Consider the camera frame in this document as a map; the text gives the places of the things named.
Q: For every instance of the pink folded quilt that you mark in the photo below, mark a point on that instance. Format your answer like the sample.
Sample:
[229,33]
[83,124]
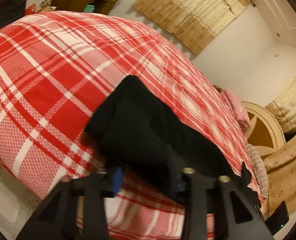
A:
[235,105]

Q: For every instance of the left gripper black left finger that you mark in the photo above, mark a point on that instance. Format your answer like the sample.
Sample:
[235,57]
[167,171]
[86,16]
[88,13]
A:
[75,209]

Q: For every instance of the beige patterned window curtain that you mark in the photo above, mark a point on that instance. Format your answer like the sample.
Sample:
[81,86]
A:
[194,22]

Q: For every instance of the teal box under desk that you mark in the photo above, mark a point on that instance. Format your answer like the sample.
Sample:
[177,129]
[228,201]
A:
[89,8]

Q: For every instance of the beige brown wooden headboard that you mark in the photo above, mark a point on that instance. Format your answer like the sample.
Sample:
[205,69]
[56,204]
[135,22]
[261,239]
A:
[264,132]

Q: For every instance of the black pants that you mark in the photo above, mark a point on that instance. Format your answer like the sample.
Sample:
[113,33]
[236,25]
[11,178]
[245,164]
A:
[134,129]

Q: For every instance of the red bag on floor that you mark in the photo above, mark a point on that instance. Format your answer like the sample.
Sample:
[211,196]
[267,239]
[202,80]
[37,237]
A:
[30,10]

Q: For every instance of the striped pillow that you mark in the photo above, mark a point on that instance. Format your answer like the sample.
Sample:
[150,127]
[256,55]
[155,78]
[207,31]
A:
[259,170]

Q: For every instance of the floral bag on floor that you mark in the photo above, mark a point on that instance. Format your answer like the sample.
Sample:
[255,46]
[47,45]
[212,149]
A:
[45,6]

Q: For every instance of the red white plaid bed cover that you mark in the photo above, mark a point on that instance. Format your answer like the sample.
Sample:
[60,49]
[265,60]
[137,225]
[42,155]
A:
[56,68]

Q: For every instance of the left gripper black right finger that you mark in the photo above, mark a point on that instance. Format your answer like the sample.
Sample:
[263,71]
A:
[234,215]

